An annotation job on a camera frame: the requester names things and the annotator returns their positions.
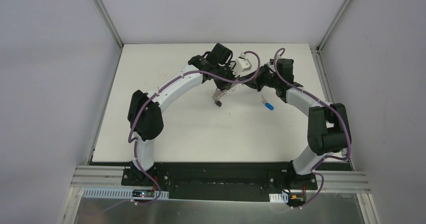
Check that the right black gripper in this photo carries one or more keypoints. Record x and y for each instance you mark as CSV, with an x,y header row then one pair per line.
x,y
258,81

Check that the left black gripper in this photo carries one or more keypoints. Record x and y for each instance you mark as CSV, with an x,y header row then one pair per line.
x,y
225,79

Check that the keyring with keys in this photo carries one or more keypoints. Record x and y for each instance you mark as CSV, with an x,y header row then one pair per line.
x,y
219,93

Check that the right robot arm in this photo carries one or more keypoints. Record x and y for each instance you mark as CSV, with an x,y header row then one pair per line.
x,y
327,129

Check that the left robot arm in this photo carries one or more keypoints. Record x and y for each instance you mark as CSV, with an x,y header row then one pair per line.
x,y
146,108

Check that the blue tagged key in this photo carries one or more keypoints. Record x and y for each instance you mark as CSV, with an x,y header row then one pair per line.
x,y
266,103

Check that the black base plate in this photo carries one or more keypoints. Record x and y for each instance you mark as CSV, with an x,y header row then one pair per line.
x,y
219,181

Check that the aluminium frame rail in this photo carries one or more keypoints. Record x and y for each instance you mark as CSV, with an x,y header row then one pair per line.
x,y
97,176

